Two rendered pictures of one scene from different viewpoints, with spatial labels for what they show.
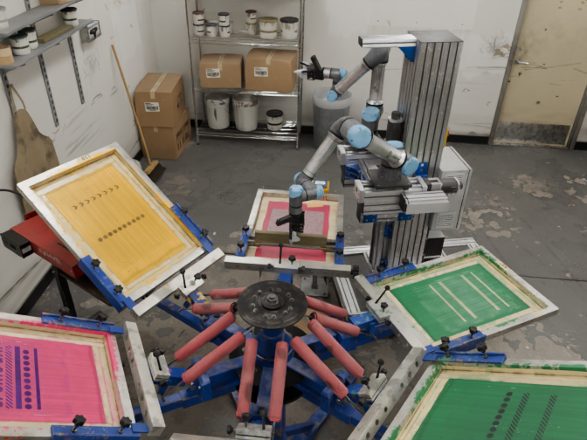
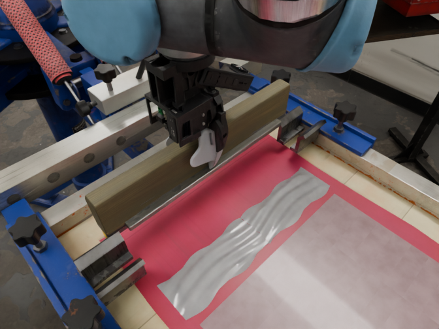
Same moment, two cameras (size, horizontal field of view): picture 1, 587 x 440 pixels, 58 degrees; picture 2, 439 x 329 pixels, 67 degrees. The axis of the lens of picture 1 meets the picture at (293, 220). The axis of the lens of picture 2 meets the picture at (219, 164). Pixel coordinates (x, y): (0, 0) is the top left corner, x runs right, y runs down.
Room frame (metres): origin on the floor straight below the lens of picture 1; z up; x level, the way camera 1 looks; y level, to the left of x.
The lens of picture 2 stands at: (2.73, -0.27, 1.46)
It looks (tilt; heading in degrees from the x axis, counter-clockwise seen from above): 47 degrees down; 131
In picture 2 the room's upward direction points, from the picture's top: straight up
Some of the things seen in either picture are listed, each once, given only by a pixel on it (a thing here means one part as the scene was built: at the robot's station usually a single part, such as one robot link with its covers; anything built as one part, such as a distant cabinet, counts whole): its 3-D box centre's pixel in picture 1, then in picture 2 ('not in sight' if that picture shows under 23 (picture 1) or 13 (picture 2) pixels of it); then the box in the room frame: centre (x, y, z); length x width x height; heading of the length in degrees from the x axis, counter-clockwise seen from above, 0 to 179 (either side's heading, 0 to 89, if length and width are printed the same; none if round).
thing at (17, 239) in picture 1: (18, 239); not in sight; (2.39, 1.53, 1.06); 0.24 x 0.12 x 0.09; 55
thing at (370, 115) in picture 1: (370, 118); not in sight; (3.35, -0.50, 1.42); 0.13 x 0.12 x 0.14; 163
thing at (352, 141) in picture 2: (244, 245); (304, 121); (2.49, 0.29, 0.97); 0.30 x 0.05 x 0.07; 175
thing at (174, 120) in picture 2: (296, 221); (185, 91); (2.45, -0.02, 1.19); 0.09 x 0.08 x 0.12; 85
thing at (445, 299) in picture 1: (438, 292); not in sight; (2.04, -0.74, 1.05); 1.08 x 0.61 x 0.23; 115
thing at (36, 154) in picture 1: (32, 154); not in sight; (3.43, 1.89, 1.06); 0.53 x 0.07 x 1.05; 175
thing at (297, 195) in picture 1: (296, 195); not in sight; (2.45, -0.01, 1.35); 0.09 x 0.08 x 0.11; 114
